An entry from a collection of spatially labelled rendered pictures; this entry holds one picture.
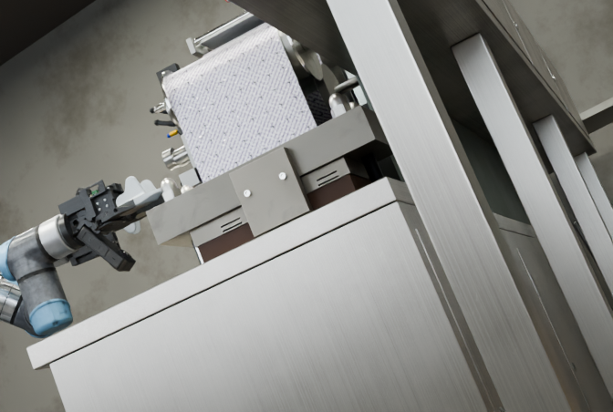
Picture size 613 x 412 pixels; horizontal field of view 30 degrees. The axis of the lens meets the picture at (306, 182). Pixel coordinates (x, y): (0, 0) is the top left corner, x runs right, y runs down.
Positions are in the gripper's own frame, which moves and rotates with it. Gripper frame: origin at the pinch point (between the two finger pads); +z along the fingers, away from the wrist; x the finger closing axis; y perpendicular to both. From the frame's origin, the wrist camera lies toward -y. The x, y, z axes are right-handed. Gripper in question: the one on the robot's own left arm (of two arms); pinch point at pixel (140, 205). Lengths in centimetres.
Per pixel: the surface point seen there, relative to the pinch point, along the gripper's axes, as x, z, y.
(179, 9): -388, 8, -140
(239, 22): 30, 37, -24
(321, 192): 86, 39, 18
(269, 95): 64, 37, -2
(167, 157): 49, 15, -1
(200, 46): 23.0, 27.6, -24.2
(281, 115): 64, 38, 2
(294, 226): 93, 33, 22
